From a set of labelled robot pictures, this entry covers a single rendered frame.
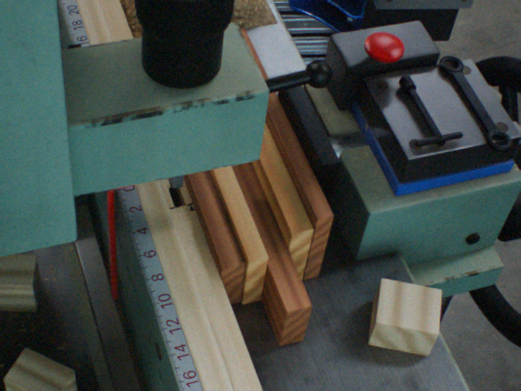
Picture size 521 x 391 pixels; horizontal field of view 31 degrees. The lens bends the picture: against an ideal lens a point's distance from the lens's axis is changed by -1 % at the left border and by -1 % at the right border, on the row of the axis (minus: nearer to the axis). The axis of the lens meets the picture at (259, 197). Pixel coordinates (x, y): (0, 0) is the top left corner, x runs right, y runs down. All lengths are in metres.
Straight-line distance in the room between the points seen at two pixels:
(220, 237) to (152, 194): 0.06
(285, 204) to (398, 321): 0.11
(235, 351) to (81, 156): 0.17
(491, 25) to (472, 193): 1.71
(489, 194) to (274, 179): 0.17
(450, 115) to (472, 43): 1.64
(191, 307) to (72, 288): 0.21
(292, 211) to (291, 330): 0.08
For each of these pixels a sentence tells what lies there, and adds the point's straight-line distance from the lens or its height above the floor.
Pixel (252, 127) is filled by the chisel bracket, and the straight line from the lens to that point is 0.63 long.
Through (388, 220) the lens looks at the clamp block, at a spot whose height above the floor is 0.95.
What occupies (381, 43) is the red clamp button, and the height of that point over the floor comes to 1.03.
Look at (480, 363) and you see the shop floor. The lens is 1.81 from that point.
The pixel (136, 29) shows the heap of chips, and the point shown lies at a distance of 0.90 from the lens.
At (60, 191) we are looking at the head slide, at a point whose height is 1.06.
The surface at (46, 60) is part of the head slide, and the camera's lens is 0.50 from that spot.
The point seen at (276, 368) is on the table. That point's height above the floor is 0.90.
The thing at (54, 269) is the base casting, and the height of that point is 0.80.
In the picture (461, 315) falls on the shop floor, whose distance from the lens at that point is 1.85.
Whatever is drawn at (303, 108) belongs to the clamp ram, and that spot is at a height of 1.00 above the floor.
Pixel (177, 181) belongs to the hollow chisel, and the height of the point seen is 0.96.
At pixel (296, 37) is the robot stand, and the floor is 0.52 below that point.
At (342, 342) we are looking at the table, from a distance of 0.71.
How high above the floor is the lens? 1.50
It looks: 51 degrees down
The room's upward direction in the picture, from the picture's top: 9 degrees clockwise
